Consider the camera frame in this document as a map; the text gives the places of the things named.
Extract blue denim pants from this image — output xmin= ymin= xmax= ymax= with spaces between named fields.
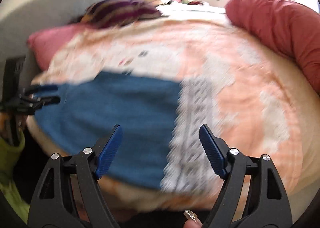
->
xmin=35 ymin=72 xmax=180 ymax=189

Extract left hand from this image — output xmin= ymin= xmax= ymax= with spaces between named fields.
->
xmin=0 ymin=113 xmax=28 ymax=141

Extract right hand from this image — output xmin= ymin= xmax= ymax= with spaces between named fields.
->
xmin=183 ymin=210 xmax=202 ymax=228

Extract pink pillow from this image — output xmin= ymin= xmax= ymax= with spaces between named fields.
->
xmin=27 ymin=23 xmax=94 ymax=71

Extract green left sleeve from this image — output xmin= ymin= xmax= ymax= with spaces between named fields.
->
xmin=0 ymin=132 xmax=30 ymax=224

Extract grey quilted headboard cover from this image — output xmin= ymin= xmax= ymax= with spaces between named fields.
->
xmin=1 ymin=0 xmax=102 ymax=88

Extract purple striped pillow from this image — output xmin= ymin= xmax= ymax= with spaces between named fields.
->
xmin=80 ymin=0 xmax=162 ymax=28

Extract peach white tufted blanket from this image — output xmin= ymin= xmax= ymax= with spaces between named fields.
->
xmin=27 ymin=20 xmax=319 ymax=212

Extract red bolster pillow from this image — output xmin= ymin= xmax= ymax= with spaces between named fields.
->
xmin=225 ymin=0 xmax=319 ymax=92

